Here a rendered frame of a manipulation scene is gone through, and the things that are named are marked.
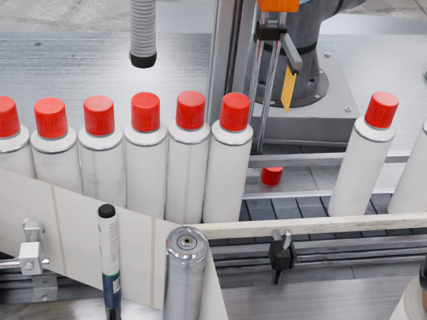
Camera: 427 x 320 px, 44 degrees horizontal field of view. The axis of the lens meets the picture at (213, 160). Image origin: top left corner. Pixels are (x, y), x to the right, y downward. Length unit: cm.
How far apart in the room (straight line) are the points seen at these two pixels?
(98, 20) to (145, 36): 255
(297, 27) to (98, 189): 45
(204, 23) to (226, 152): 75
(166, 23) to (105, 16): 193
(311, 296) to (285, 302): 4
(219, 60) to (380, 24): 83
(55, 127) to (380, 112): 38
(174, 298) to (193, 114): 21
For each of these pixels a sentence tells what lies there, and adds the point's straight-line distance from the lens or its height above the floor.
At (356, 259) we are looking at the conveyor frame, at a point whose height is 84.
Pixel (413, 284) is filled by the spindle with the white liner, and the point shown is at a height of 106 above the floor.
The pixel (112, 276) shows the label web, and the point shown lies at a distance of 57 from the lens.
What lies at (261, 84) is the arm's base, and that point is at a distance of 97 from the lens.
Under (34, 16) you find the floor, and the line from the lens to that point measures 328.
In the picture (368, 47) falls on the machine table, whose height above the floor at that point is 83.
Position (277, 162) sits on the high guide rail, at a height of 96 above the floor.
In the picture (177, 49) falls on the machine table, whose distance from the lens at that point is 123.
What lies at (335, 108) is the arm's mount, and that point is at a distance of 99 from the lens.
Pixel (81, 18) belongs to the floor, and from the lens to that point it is 323.
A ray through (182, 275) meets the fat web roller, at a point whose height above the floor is 104.
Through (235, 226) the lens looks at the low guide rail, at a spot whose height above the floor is 91.
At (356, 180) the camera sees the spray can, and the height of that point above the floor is 97.
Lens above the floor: 143
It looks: 41 degrees down
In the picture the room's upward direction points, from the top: 6 degrees clockwise
